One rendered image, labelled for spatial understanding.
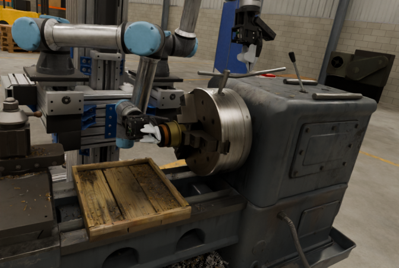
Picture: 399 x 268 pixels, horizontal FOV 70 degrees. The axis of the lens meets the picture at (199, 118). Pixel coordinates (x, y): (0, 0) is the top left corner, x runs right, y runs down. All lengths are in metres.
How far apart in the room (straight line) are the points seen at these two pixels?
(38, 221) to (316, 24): 11.48
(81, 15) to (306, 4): 11.07
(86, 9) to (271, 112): 1.03
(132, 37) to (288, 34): 11.36
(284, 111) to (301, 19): 11.22
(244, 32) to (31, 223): 0.80
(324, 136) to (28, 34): 1.13
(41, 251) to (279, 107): 0.74
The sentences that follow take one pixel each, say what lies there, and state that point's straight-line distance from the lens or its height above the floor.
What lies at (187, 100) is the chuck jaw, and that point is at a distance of 1.01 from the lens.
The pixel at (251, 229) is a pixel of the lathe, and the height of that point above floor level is 0.77.
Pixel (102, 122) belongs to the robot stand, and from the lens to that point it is 1.46.
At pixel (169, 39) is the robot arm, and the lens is 1.53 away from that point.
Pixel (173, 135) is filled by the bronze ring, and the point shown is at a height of 1.09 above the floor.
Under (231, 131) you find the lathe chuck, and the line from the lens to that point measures 0.90.
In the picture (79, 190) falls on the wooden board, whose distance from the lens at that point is 0.98.
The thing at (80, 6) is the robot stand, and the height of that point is 1.45.
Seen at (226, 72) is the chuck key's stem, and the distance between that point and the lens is 0.93.
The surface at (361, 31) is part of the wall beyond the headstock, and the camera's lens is 11.25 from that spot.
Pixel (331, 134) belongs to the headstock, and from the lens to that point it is 1.19.
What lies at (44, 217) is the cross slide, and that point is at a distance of 0.78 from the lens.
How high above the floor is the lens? 1.43
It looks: 17 degrees down
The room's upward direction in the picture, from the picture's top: 8 degrees clockwise
